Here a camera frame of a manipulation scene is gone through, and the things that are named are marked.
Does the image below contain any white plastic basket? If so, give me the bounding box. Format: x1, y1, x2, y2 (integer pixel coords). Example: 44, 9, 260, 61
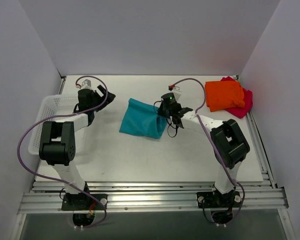
27, 94, 91, 157

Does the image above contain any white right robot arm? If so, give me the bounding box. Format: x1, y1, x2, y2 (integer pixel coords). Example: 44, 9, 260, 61
158, 92, 250, 207

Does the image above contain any aluminium right side rail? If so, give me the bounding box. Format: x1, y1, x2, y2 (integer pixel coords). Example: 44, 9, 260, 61
246, 111, 278, 189

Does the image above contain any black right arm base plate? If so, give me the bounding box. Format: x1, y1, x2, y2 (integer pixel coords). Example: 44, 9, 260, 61
196, 190, 242, 209

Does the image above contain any orange folded t shirt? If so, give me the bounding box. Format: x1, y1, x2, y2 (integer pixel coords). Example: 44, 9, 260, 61
205, 81, 245, 112

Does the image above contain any teal t shirt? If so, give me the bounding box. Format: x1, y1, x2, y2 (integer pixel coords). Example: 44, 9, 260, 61
119, 98, 167, 139

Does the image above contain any aluminium front rail frame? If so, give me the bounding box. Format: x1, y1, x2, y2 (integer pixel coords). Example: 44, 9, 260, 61
18, 180, 289, 214

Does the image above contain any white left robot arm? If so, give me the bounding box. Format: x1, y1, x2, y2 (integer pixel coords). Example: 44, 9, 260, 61
38, 84, 116, 210

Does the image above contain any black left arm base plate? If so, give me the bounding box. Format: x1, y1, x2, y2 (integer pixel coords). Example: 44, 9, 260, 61
61, 193, 108, 211

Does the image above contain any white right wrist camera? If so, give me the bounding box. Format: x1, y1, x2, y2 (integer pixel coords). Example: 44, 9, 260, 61
168, 85, 182, 101

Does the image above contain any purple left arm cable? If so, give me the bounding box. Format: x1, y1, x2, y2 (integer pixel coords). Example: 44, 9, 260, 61
16, 75, 110, 229

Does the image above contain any pink folded t shirt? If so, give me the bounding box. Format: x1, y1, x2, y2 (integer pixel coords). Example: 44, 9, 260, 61
221, 76, 253, 119

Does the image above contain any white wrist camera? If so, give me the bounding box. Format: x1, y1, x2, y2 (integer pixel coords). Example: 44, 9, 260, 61
75, 79, 92, 90
168, 85, 182, 101

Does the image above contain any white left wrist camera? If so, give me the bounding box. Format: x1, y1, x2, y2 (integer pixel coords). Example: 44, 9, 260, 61
75, 79, 92, 90

